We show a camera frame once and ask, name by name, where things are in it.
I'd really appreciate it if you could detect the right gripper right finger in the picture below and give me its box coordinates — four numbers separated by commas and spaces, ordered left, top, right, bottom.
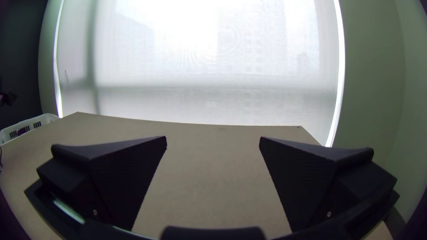
259, 136, 398, 233

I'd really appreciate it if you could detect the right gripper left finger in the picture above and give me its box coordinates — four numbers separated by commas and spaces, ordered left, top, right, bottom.
36, 136, 168, 231

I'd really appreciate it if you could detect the white laundry basket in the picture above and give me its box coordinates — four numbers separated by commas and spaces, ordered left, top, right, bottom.
0, 113, 61, 146

